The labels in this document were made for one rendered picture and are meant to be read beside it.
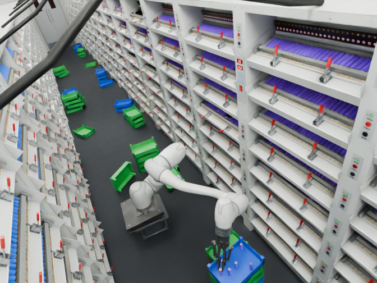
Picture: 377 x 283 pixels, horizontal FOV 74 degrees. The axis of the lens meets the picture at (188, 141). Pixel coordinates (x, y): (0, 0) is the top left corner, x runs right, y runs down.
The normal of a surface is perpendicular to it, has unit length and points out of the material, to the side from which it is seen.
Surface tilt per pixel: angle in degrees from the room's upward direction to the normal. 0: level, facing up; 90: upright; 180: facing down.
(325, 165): 20
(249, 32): 90
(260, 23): 90
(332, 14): 90
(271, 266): 0
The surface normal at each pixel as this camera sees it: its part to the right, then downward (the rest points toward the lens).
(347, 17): -0.86, 0.40
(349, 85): -0.45, -0.60
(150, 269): -0.16, -0.79
